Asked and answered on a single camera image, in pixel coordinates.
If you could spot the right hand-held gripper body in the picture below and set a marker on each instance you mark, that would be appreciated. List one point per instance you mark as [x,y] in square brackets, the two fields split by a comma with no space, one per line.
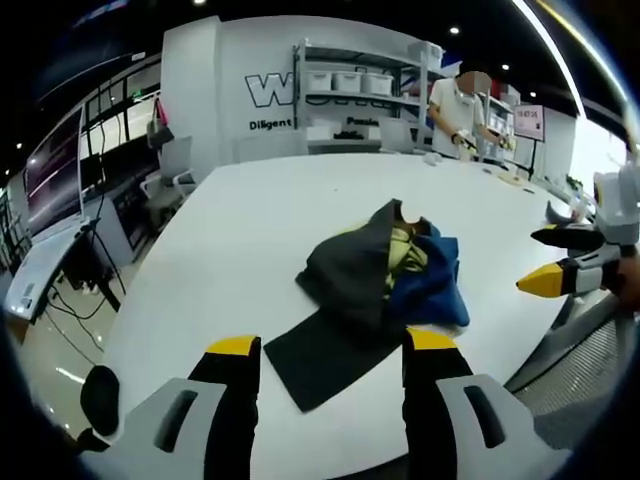
[622,210]

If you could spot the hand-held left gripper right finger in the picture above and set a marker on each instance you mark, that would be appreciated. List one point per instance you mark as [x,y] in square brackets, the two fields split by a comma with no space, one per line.
[430,410]

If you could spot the grey curved object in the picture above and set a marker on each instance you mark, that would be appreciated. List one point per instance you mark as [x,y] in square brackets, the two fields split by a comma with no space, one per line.
[557,215]

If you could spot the grey blue garment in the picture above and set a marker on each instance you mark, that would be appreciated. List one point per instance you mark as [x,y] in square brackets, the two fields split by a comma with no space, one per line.
[350,270]

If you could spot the black round stool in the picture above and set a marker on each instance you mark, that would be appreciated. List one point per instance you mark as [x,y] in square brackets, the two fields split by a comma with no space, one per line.
[100,400]

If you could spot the grey metal shelf rack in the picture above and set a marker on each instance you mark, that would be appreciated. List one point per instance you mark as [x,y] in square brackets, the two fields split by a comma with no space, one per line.
[360,100]

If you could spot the large display screen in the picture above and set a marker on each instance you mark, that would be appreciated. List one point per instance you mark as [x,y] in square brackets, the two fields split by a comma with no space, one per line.
[52,175]

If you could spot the white storage bin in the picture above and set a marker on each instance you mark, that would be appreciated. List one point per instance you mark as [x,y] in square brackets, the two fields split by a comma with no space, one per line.
[317,80]
[376,83]
[348,81]

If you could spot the white side desk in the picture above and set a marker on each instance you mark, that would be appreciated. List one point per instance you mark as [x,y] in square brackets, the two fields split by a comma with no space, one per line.
[40,265]

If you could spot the pink hanging bag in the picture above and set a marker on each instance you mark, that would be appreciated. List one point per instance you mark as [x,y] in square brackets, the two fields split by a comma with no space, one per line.
[160,127]

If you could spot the person's right hand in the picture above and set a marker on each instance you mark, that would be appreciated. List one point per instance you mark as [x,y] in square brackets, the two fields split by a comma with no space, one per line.
[625,280]

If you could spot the pink sign on stand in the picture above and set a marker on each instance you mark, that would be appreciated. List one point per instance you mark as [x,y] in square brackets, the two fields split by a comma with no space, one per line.
[529,121]

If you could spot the small white object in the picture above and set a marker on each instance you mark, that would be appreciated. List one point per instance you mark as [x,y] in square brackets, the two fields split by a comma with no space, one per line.
[433,159]

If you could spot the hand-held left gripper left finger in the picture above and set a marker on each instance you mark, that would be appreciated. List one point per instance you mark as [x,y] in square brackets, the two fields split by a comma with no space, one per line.
[225,415]

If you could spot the dark grey garment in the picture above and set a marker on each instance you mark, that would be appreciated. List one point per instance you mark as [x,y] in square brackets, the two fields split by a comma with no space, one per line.
[320,365]

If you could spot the grey office chair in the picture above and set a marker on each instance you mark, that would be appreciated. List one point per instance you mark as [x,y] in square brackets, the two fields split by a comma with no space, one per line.
[172,170]

